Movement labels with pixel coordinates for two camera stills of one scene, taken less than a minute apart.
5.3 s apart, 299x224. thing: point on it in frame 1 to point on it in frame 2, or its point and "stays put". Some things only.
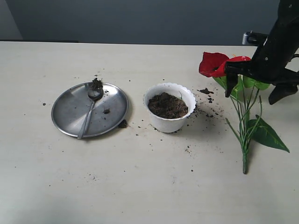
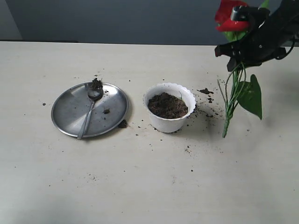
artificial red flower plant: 248,124 to 239,88
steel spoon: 94,94 stays put
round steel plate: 70,109 stays put
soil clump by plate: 123,124 stays put
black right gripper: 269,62 to 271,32
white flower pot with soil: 169,105 stays put
